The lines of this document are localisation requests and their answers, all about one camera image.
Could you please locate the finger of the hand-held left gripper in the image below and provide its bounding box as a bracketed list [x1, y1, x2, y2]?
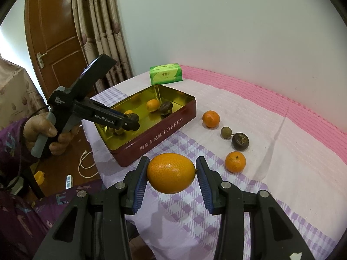
[115, 114, 141, 131]
[89, 97, 129, 118]

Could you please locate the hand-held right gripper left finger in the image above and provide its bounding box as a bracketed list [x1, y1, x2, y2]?
[33, 156, 149, 260]

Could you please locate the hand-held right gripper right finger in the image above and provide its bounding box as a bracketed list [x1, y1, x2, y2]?
[196, 156, 316, 260]

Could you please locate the oval orange citrus fruit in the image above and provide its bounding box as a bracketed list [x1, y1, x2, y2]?
[147, 153, 196, 194]

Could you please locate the dark red tin box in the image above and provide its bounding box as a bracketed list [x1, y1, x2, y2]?
[93, 84, 196, 167]

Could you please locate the person's left hand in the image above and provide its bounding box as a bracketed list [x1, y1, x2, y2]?
[22, 112, 81, 156]

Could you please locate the green tissue pack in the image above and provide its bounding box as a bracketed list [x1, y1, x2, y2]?
[150, 63, 183, 85]

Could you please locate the striped beige curtain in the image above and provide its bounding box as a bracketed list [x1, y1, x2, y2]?
[70, 0, 133, 93]

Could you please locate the beige patterned cloth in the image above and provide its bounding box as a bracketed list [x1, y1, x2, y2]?
[0, 57, 46, 130]

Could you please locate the brown wooden door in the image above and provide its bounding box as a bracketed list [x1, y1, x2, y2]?
[24, 0, 97, 95]

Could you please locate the black furniture leg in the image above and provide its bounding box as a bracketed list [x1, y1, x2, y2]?
[23, 165, 45, 198]

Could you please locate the purple patterned clothing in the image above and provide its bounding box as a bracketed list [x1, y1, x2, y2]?
[0, 184, 114, 260]

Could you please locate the pink mat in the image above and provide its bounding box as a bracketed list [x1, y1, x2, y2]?
[180, 65, 347, 166]

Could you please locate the metal door handle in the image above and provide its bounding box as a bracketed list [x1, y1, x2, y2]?
[36, 52, 48, 68]

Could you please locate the white cable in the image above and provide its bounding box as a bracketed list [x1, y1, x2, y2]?
[79, 150, 99, 179]

